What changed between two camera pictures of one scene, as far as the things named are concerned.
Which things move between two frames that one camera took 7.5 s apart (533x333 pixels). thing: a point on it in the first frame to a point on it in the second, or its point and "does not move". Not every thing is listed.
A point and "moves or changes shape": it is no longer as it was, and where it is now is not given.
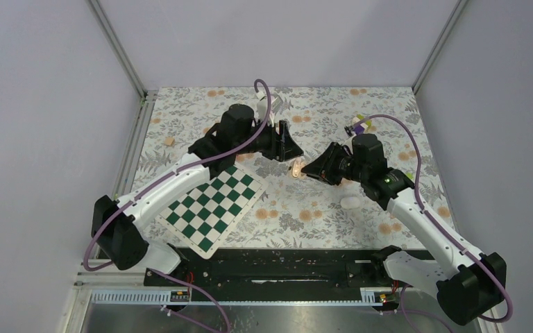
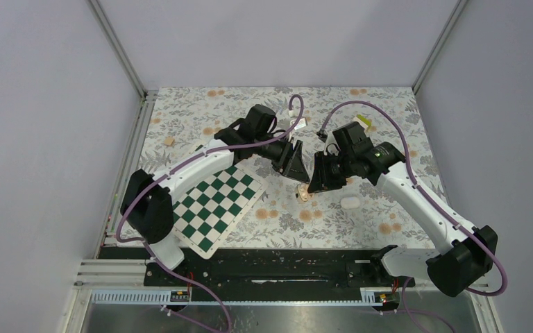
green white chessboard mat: [210, 216] does not move
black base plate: [285, 268] does not move
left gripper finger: [289, 148] to [295, 168]
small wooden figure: [298, 164] moves or changes shape
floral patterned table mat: [294, 210] does not move
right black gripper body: [344, 166] does not move
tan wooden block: [170, 141] does not move
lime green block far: [368, 122] does not move
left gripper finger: [214, 135] to [229, 134]
